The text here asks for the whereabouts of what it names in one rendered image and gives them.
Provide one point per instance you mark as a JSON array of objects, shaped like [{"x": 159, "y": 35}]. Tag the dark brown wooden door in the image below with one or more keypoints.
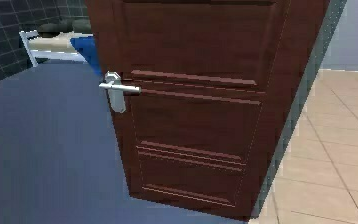
[{"x": 200, "y": 126}]

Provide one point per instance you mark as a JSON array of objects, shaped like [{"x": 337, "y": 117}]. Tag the blue blanket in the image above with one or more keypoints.
[{"x": 87, "y": 50}]

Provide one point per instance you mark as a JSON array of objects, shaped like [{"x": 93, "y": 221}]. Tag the dark grey pillow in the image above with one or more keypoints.
[{"x": 70, "y": 25}]

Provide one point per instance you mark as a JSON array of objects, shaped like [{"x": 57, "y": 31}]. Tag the white framed bed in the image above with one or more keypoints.
[{"x": 50, "y": 50}]

